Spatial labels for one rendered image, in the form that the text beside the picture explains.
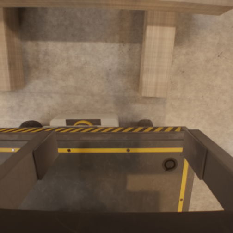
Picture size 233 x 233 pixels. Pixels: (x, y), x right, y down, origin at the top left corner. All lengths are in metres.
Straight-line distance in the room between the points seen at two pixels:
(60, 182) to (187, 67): 0.64
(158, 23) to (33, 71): 0.54
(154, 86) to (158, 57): 0.10
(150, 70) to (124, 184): 0.39
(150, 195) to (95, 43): 0.59
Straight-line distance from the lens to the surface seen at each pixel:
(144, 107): 0.76
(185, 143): 0.17
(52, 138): 0.16
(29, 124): 0.75
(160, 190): 0.55
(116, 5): 0.62
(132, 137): 0.45
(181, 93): 0.78
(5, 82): 0.77
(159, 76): 0.64
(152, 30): 0.65
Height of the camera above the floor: 0.73
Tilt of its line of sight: 74 degrees down
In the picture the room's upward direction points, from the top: 175 degrees counter-clockwise
